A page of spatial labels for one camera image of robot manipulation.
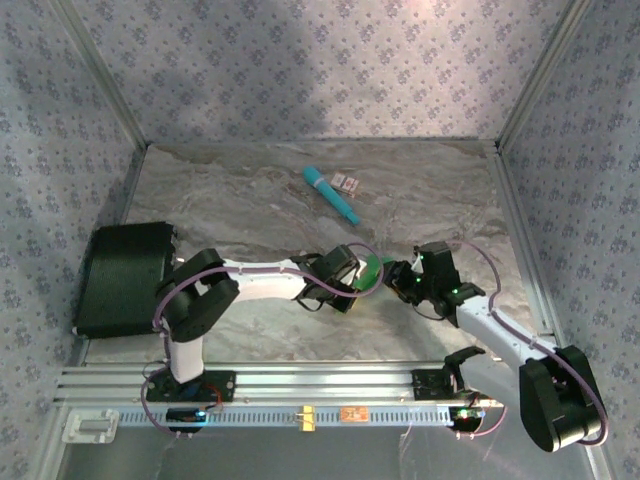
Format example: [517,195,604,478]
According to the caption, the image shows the teal marker pen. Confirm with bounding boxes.
[302,166,361,226]

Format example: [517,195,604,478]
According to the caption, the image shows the aluminium side rail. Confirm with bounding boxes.
[74,144,149,366]
[492,147,569,364]

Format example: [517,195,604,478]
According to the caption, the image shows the small red white card box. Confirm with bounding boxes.
[330,171,362,197]

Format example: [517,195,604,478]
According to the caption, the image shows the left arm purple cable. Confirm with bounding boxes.
[138,242,386,441]

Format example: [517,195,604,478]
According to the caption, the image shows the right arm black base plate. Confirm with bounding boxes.
[412,368,504,401]

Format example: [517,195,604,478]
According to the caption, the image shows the red black wire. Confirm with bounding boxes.
[202,383,225,414]

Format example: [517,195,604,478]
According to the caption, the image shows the aluminium frame post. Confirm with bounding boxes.
[496,0,595,151]
[49,0,150,150]

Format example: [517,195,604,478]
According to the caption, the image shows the black ribbed case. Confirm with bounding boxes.
[73,221,177,340]

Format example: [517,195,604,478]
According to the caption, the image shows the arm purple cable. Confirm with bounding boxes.
[447,240,610,447]
[138,242,386,441]

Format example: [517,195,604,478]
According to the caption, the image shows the clear acrylic panel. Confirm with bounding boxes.
[57,399,614,480]

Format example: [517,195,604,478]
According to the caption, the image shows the aluminium mounting rail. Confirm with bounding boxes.
[53,362,595,405]

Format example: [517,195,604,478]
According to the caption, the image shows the clear acrylic bracket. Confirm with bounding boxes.
[62,408,120,445]

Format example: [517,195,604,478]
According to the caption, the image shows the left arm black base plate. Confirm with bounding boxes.
[146,369,237,404]

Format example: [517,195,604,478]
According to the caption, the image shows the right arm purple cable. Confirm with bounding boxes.
[447,240,610,447]

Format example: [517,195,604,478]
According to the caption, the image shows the green square paper sheet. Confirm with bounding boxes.
[352,254,397,292]

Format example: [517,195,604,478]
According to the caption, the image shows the grey slotted cable duct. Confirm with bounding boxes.
[117,404,484,429]

